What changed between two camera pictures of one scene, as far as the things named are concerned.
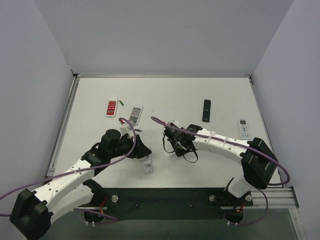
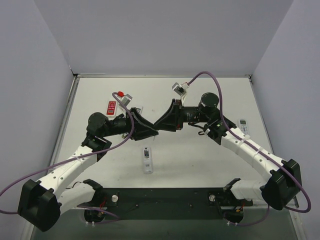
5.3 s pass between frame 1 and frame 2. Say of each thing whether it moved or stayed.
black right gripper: moved
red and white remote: stayed
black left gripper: moved
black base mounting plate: stayed
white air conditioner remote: stayed
